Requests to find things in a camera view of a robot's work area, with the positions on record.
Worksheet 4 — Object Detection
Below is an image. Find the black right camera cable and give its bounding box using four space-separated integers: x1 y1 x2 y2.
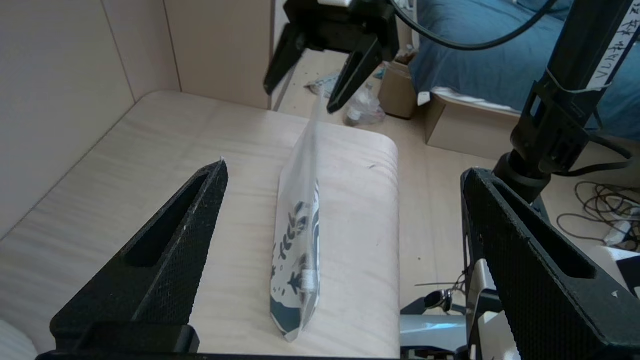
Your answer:
389 0 560 52

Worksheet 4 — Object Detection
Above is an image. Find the thin black floor cable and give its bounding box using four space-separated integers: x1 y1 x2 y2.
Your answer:
556 180 640 252

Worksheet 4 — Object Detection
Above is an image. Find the white horse-print zipper pouch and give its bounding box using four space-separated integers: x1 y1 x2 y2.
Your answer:
269 91 324 344

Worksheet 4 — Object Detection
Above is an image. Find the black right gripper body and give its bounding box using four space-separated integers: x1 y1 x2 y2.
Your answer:
283 0 401 64

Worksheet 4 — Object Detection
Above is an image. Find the white ribbed ceramic mug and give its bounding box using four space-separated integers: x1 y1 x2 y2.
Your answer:
0 319 40 360

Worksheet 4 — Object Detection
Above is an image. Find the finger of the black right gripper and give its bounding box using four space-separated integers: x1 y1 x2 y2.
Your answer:
263 24 308 97
326 38 387 115

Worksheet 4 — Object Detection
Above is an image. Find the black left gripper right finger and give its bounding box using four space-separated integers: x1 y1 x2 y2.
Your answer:
460 167 640 360

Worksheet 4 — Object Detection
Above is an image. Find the small grey crumpled object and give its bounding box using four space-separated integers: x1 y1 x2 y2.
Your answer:
304 70 347 99

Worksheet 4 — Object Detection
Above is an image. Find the clear plastic bottle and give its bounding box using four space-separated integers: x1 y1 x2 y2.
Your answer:
342 81 387 127

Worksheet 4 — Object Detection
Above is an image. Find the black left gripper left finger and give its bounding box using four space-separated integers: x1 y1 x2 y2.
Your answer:
49 158 230 354

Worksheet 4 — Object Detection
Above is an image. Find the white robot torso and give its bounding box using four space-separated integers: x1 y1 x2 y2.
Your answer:
475 244 640 360

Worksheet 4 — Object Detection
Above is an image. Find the white power strip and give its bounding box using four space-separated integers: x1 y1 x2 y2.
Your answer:
602 207 637 247

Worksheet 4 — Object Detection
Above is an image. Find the blue bed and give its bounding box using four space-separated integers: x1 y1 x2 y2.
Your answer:
407 0 640 143

